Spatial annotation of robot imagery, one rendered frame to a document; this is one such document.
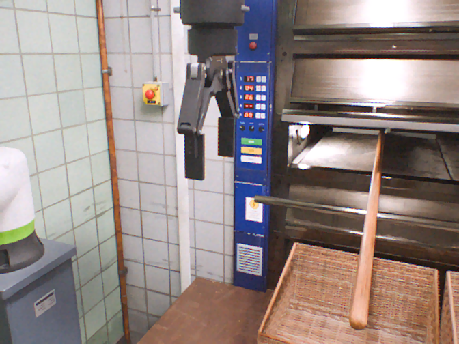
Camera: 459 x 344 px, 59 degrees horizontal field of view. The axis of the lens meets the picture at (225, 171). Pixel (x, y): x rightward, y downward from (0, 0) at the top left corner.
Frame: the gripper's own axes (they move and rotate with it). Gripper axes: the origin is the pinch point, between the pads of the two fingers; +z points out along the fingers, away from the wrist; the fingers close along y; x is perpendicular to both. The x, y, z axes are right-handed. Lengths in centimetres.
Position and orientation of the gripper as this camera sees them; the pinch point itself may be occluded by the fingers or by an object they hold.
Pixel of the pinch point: (212, 160)
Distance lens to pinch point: 65.9
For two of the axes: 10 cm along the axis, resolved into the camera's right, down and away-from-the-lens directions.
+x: 9.4, 1.2, -3.2
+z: -0.2, 9.5, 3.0
